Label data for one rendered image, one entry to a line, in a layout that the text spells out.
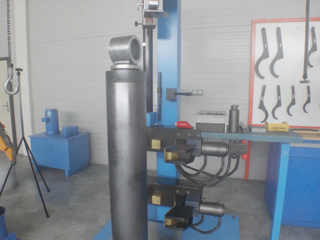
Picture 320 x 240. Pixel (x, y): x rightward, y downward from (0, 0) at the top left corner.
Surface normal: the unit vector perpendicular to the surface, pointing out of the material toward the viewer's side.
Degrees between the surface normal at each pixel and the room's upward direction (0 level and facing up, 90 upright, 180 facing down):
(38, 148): 90
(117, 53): 110
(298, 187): 90
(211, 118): 90
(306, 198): 90
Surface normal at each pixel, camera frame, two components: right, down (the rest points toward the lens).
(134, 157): 0.51, 0.11
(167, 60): -0.28, 0.13
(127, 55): -0.31, 0.62
